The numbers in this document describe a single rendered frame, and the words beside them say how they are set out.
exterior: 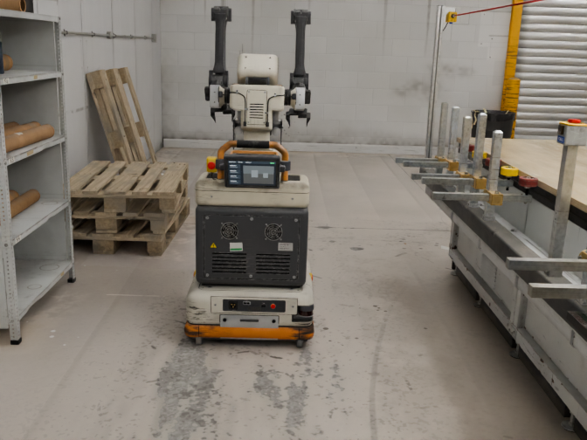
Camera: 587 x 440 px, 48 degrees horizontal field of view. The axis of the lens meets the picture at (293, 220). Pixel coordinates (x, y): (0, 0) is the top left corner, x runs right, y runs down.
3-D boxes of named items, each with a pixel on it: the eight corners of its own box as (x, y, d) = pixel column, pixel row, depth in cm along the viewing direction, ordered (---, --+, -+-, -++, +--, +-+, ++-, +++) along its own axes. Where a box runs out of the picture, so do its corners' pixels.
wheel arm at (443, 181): (422, 186, 313) (422, 176, 312) (420, 184, 316) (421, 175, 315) (513, 189, 314) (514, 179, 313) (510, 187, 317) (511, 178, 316)
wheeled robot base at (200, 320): (314, 345, 319) (316, 296, 313) (183, 341, 318) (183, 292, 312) (309, 294, 384) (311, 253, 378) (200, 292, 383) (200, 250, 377)
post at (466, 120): (456, 208, 346) (465, 116, 334) (454, 206, 349) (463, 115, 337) (462, 208, 346) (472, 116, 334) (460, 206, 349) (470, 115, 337)
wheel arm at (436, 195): (432, 202, 289) (433, 192, 288) (431, 200, 292) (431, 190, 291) (531, 204, 290) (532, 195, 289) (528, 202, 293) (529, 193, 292)
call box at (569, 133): (564, 147, 211) (567, 123, 209) (555, 144, 218) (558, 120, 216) (585, 148, 211) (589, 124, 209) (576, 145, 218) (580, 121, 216)
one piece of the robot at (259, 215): (306, 312, 323) (312, 143, 302) (194, 309, 322) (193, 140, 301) (303, 288, 355) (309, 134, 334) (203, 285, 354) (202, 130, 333)
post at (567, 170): (549, 277, 224) (567, 145, 212) (542, 271, 228) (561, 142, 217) (562, 277, 224) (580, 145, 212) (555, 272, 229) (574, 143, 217)
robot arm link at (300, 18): (291, 4, 345) (310, 4, 345) (291, 10, 359) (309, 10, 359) (289, 91, 349) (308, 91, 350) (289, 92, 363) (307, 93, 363)
